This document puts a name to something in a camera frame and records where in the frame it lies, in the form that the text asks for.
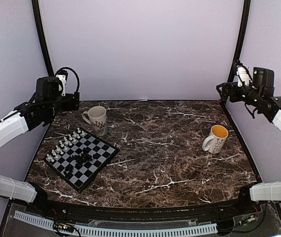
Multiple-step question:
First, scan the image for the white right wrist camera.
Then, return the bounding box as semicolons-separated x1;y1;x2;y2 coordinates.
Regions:
236;65;251;87

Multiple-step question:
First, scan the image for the white mug orange interior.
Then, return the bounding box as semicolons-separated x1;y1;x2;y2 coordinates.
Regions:
202;125;229;154

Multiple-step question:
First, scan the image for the pile of black chess pieces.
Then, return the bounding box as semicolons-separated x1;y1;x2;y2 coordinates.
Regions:
64;148;93;179

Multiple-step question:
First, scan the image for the black front rail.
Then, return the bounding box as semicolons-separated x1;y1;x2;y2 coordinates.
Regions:
38;201;241;222

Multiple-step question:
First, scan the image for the white slotted cable duct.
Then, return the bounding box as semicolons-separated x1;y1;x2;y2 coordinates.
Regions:
13;211;218;237

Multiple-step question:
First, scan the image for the black frame post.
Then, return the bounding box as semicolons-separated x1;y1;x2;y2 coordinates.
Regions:
226;0;251;82
31;0;54;76

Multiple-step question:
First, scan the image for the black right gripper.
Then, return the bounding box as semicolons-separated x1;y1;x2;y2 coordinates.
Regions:
217;81;262;107

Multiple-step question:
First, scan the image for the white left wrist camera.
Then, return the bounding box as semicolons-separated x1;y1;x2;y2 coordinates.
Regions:
55;70;68;97

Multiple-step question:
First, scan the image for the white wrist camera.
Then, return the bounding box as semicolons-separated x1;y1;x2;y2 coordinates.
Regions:
236;65;251;87
55;70;68;97

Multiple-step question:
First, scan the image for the black right frame post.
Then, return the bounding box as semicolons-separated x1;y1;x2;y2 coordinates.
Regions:
226;0;251;82

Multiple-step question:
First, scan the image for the black left frame post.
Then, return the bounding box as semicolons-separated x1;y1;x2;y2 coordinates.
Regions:
31;0;54;76

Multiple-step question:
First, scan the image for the black grey chess board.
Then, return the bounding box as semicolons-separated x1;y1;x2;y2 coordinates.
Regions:
44;127;120;193

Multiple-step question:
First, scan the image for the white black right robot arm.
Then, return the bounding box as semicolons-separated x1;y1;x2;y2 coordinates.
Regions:
216;60;281;214

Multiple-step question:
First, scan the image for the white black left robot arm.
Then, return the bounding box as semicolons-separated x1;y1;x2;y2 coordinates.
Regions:
0;67;80;215

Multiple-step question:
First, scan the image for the cream floral mug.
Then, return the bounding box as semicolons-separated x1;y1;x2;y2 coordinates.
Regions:
82;106;108;136

